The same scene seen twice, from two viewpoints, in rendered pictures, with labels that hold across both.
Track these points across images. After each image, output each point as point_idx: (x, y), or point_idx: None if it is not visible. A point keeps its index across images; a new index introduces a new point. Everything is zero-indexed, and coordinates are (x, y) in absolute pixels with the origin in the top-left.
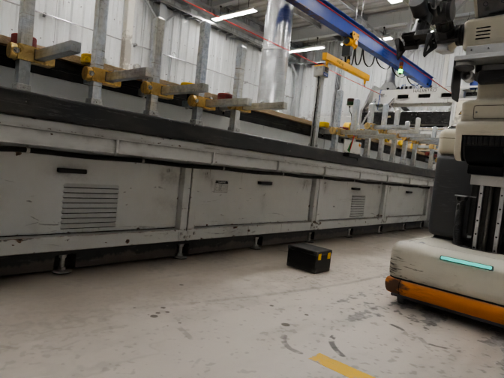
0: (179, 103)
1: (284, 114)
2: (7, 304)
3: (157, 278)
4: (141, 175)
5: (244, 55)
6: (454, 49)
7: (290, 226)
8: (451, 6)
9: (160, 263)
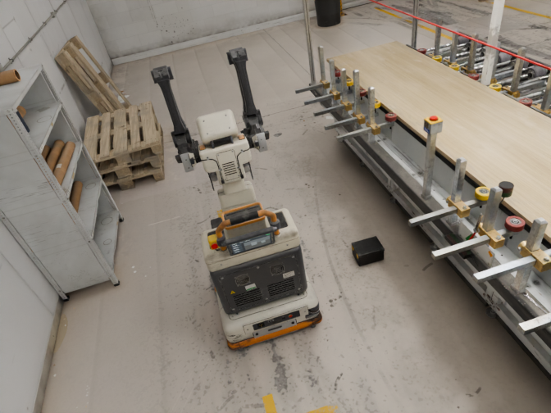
0: (384, 111)
1: (443, 152)
2: (325, 158)
3: (350, 188)
4: None
5: (369, 93)
6: (259, 150)
7: (457, 265)
8: (243, 120)
9: (379, 192)
